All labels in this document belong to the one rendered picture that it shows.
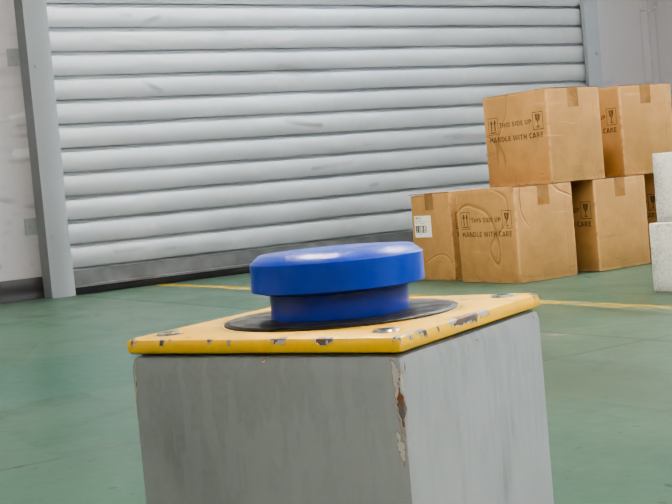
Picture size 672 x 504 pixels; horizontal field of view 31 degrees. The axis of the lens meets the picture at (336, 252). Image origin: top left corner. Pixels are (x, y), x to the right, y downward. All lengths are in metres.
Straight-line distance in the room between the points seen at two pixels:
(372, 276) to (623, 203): 3.82
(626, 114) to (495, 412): 3.88
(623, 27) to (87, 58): 3.23
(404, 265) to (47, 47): 4.88
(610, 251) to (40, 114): 2.38
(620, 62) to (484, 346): 6.81
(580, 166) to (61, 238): 2.21
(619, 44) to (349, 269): 6.83
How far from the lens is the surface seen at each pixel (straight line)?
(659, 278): 3.24
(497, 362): 0.27
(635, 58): 7.16
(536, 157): 3.90
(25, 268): 5.13
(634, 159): 4.15
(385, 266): 0.26
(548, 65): 6.61
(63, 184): 5.08
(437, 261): 4.13
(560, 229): 3.87
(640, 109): 4.18
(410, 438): 0.23
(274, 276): 0.26
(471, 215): 3.92
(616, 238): 4.04
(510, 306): 0.28
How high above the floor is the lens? 0.34
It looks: 3 degrees down
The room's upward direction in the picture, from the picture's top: 5 degrees counter-clockwise
